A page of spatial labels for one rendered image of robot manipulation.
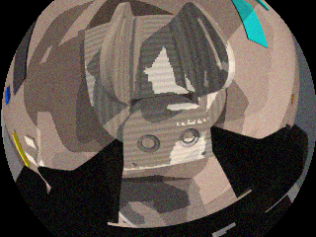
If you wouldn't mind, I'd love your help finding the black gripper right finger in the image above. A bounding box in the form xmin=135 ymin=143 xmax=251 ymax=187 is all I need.
xmin=210 ymin=126 xmax=285 ymax=198

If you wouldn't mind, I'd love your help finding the small blue block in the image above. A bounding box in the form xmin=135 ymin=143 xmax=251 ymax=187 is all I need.
xmin=4 ymin=86 xmax=11 ymax=104

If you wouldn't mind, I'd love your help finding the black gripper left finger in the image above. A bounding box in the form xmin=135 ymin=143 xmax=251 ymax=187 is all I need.
xmin=37 ymin=138 xmax=123 ymax=224

